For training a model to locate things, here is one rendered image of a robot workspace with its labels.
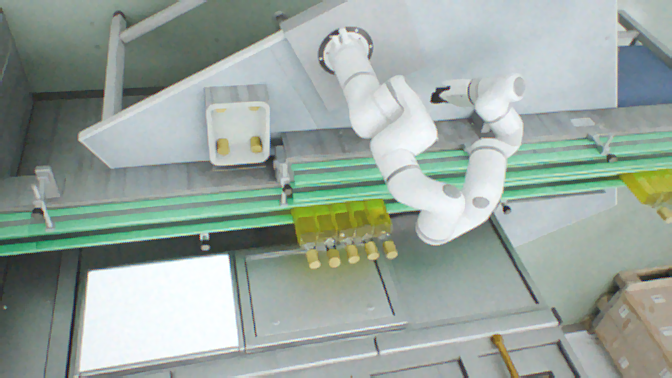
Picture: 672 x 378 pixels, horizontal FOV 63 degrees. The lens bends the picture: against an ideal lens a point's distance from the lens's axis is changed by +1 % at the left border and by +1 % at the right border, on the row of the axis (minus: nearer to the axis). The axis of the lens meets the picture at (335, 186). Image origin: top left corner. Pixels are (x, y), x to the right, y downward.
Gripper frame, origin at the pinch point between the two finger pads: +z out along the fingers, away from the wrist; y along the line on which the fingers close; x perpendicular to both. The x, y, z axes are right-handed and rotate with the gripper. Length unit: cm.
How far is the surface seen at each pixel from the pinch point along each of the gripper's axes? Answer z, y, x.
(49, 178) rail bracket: 49, 86, 51
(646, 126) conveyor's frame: -19, -80, -17
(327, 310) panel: 14, 10, 68
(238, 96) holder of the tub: 24, 50, 16
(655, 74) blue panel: -5, -105, -49
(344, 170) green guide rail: 16.8, 14.4, 26.9
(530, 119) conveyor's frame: 1.1, -44.4, -9.0
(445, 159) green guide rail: 5.6, -14.3, 14.7
